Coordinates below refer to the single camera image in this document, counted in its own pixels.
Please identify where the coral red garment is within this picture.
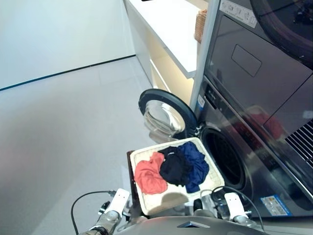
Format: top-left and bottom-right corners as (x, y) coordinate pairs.
(134, 151), (169, 196)

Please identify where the navy blue garment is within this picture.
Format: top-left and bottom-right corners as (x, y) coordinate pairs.
(177, 141), (210, 193)

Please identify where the black garment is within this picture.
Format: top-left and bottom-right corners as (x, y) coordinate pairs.
(158, 146), (194, 188)

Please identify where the pale woven laundry basket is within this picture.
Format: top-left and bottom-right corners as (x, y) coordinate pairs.
(129, 136), (226, 216)

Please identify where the grey washing machine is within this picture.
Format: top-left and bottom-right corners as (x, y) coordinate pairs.
(194, 74), (313, 218)

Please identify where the round washing machine door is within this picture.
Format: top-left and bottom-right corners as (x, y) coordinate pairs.
(137, 88), (199, 143)

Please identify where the brown wicker storage basket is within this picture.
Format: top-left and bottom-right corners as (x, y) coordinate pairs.
(194, 8), (208, 45)

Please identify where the brown wooden stool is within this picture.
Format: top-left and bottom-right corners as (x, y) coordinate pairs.
(126, 150), (144, 210)

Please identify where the blue energy label sticker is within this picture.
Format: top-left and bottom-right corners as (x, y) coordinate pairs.
(260, 194), (293, 218)

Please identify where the silver robot torso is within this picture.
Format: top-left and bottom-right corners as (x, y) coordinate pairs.
(116, 214), (266, 235)

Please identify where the grey tumble dryer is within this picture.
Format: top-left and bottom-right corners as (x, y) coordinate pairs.
(204, 0), (313, 162)

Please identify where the white shelf unit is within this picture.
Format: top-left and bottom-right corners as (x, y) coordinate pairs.
(123, 0), (208, 98)

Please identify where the white instruction sticker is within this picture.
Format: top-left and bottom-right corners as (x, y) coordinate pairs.
(219, 0), (260, 28)

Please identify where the dark round dryer door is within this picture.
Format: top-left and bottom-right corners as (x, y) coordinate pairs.
(250, 0), (313, 67)

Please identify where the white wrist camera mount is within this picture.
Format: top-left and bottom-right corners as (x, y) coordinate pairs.
(107, 188), (131, 214)
(224, 192), (246, 218)

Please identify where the white vertical frame post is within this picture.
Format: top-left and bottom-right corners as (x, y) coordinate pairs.
(189, 0), (223, 117)

